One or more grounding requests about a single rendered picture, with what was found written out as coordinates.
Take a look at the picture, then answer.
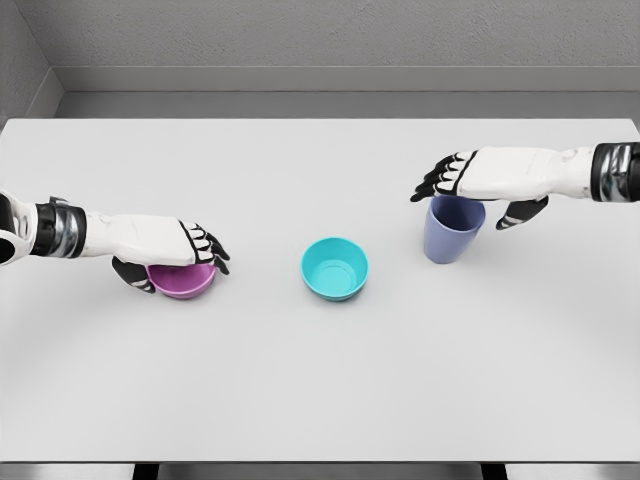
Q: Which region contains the teal bowl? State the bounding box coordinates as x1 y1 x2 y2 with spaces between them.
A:
300 236 370 303

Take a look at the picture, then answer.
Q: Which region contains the purple bowl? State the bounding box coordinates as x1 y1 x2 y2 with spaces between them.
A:
146 263 218 301

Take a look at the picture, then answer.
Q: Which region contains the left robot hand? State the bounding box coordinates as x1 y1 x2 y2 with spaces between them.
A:
110 215 232 296

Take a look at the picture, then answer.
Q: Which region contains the blue-grey cup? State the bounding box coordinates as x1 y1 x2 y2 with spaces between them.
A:
423 195 487 265

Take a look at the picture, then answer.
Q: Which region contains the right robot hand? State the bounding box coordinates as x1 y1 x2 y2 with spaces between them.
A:
410 146 550 231

